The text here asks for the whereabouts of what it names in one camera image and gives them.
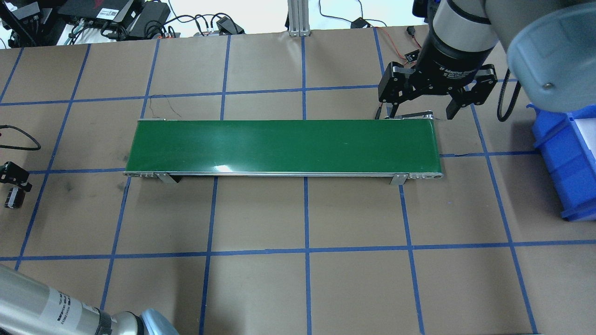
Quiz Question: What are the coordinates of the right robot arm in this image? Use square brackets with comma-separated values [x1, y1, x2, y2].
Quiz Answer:
[378, 0, 596, 120]

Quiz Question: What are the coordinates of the small controller board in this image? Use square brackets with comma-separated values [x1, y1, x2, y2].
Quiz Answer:
[404, 49, 420, 64]

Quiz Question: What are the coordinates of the red black conveyor cable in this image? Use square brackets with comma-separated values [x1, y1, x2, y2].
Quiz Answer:
[374, 26, 422, 121]

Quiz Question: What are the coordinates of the green conveyor belt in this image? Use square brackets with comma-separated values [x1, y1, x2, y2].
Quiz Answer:
[124, 118, 444, 185]

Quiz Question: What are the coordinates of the dark capacitor block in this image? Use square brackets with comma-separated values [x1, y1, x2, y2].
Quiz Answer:
[4, 187, 26, 208]

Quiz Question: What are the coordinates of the black power adapter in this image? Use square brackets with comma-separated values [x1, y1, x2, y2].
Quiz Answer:
[125, 1, 171, 40]

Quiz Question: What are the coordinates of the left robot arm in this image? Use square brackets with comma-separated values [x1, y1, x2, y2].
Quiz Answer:
[1, 161, 177, 335]

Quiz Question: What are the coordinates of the blue plastic bin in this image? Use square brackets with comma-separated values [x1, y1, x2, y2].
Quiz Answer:
[527, 104, 596, 222]

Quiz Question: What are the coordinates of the aluminium frame post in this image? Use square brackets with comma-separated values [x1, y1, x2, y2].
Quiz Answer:
[287, 0, 311, 37]

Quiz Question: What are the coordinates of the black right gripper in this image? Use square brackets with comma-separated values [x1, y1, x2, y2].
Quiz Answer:
[378, 26, 498, 120]

